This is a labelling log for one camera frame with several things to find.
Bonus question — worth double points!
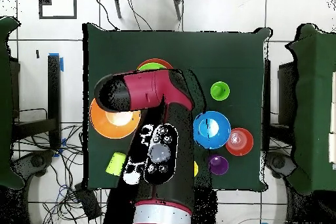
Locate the dark green tablecloth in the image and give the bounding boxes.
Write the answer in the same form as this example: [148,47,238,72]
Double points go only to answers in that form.
[82,22,271,192]

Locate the purple plastic cup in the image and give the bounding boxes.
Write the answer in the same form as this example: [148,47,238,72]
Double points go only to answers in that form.
[208,154,230,176]

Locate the lime green plastic cup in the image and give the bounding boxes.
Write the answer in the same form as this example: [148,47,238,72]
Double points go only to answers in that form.
[105,151,127,177]

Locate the small red plastic bowl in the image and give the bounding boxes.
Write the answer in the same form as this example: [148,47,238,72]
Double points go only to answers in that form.
[224,127,255,157]

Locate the green plastic bowl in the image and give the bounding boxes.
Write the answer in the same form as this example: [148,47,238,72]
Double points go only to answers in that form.
[137,62,168,72]

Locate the blue plastic bowl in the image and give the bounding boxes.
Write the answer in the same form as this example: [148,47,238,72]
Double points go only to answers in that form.
[192,110,232,150]

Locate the large orange plastic bowl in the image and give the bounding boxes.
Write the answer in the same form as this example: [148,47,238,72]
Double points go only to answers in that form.
[89,97,142,140]

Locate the green cloth side table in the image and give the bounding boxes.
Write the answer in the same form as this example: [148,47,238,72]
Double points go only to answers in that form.
[0,15,25,191]
[285,23,336,196]

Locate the wide red plastic bowl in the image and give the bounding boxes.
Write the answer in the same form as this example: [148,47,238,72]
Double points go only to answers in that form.
[136,58,174,72]

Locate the black metal bar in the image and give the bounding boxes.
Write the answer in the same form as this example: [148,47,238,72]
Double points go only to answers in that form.
[263,59,271,154]

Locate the blue tape strip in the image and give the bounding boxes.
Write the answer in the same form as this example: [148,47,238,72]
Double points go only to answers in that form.
[49,52,65,73]

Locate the white boxes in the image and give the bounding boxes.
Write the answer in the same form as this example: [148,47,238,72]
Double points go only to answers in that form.
[327,70,336,164]

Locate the bundle of floor cables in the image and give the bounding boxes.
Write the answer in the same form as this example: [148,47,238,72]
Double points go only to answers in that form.
[11,122,111,224]

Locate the black rounded stand foot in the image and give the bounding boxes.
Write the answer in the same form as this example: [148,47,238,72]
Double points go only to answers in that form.
[264,150,299,180]
[11,149,55,179]

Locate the black metal stand frame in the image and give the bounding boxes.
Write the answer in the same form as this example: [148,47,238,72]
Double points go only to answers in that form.
[11,55,62,149]

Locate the black power strip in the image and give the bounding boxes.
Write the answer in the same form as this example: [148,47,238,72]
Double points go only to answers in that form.
[73,182,102,221]

